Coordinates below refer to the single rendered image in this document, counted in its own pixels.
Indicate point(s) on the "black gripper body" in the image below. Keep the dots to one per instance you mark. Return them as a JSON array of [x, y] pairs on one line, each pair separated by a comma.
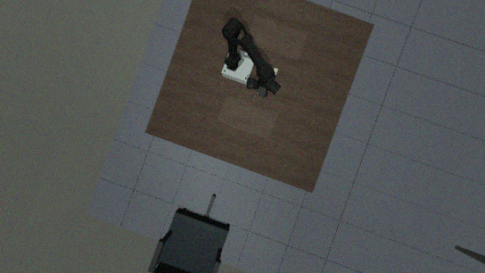
[[250, 84]]

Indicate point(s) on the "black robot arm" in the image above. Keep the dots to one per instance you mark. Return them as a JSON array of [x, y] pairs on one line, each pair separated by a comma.
[[265, 72]]

